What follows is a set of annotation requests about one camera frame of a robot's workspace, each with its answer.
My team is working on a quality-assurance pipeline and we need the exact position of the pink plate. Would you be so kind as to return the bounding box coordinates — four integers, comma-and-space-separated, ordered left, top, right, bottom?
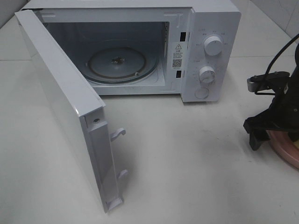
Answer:
268, 131, 299, 169

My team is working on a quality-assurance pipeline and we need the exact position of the glass microwave turntable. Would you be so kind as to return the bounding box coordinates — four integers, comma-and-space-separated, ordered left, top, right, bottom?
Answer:
83, 47, 158, 84

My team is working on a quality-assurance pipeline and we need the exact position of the white microwave oven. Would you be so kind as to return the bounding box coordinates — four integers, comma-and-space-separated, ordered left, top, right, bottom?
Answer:
15, 0, 241, 102

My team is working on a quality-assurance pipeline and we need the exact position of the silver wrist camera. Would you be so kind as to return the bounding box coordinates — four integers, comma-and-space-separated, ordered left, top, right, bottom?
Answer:
247, 71, 290, 93

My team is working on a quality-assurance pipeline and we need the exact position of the upper white dial knob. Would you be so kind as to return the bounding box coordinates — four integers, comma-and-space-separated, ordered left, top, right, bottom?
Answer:
204, 35, 223, 56

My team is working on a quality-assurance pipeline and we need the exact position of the round door release button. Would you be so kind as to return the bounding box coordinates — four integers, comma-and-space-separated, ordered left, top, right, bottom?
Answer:
195, 87, 209, 99

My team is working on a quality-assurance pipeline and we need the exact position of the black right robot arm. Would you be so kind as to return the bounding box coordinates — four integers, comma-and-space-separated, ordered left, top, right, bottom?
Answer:
243, 48, 299, 151

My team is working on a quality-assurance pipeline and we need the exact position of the lower white timer knob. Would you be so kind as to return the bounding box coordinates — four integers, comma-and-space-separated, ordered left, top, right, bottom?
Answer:
199, 66, 216, 84

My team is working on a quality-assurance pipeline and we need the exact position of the black camera cable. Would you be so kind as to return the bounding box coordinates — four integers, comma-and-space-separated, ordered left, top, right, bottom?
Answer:
253, 34, 299, 96

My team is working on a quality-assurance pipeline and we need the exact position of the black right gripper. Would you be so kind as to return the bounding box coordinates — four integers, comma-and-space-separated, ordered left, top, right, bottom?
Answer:
243, 88, 299, 151

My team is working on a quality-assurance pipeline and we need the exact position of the warning label sticker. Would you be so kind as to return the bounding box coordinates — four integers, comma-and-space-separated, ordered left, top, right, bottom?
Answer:
171, 42, 186, 70

